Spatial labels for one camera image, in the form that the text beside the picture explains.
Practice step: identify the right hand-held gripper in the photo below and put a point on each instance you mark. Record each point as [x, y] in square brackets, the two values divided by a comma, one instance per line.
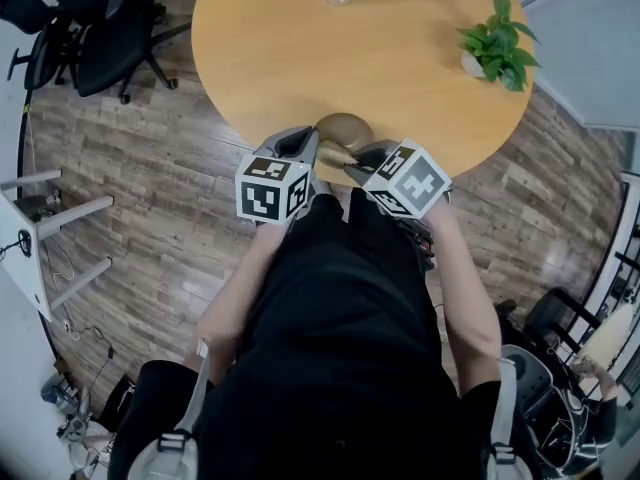
[415, 183]

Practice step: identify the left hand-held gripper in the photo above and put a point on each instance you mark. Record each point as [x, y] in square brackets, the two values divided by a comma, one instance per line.
[260, 193]

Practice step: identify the brown bowl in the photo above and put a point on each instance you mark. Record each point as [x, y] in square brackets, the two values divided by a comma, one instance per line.
[345, 128]

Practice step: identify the person's left forearm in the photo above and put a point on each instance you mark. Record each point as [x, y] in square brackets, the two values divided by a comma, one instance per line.
[240, 293]

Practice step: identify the person's right forearm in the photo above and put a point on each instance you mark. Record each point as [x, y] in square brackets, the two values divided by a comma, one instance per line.
[470, 318]

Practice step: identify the person's grey shoe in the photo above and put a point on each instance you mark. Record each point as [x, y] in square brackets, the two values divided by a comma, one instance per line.
[321, 188]

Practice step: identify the black waist device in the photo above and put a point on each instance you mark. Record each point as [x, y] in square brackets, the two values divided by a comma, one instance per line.
[422, 243]

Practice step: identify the potted green plant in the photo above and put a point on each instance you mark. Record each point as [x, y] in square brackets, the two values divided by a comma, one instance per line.
[495, 43]

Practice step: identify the person's black clothing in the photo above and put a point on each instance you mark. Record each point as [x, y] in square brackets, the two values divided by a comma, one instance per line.
[340, 358]

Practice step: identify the black office chair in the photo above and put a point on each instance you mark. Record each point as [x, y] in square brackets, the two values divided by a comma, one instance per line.
[40, 28]
[115, 33]

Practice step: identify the grey perforated chair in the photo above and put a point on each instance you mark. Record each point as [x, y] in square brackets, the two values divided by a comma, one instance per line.
[530, 383]

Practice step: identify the white shelving rack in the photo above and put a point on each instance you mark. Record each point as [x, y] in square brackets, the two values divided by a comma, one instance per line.
[625, 263]

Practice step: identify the black round desk fitting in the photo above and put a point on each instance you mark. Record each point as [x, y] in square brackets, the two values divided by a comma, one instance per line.
[24, 240]

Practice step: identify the white round side table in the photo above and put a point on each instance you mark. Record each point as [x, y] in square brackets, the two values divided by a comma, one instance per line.
[607, 335]

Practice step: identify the white desk with legs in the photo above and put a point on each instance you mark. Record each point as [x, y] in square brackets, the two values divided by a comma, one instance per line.
[20, 278]

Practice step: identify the black chair frame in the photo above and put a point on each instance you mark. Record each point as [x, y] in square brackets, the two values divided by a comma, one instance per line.
[545, 313]

